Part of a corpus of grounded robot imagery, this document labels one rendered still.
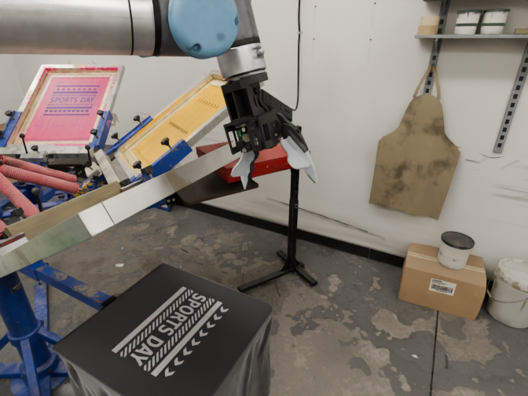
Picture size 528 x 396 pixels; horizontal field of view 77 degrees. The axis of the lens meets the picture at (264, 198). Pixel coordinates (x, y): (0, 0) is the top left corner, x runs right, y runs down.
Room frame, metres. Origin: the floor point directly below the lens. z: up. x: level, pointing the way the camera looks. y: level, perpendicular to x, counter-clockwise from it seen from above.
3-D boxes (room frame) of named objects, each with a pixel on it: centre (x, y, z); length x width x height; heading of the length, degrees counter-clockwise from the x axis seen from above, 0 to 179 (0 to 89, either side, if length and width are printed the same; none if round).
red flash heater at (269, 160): (2.02, 0.06, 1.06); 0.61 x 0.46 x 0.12; 122
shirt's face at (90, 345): (0.74, 0.29, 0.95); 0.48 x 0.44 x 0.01; 62
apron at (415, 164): (2.23, -1.07, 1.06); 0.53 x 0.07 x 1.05; 62
